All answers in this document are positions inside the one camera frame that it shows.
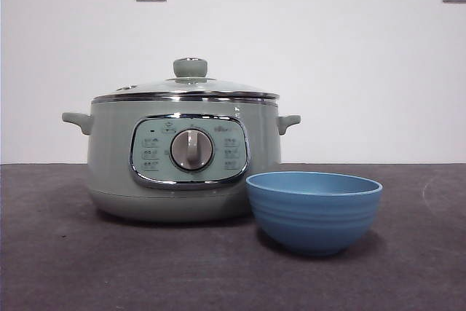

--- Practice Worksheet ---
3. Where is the glass lid with green knob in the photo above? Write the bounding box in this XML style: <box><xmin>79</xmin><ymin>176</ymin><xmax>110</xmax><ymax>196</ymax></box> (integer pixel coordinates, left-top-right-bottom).
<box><xmin>91</xmin><ymin>57</ymin><xmax>280</xmax><ymax>101</ymax></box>

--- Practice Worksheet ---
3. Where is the blue ribbed bowl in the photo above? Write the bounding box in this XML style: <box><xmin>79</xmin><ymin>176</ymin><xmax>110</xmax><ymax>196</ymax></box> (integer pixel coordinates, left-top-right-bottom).
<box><xmin>246</xmin><ymin>171</ymin><xmax>384</xmax><ymax>256</ymax></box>

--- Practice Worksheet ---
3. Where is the pale green electric steamer pot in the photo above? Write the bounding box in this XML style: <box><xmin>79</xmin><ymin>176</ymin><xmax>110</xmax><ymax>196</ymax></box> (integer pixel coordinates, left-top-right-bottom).
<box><xmin>60</xmin><ymin>98</ymin><xmax>302</xmax><ymax>224</ymax></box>

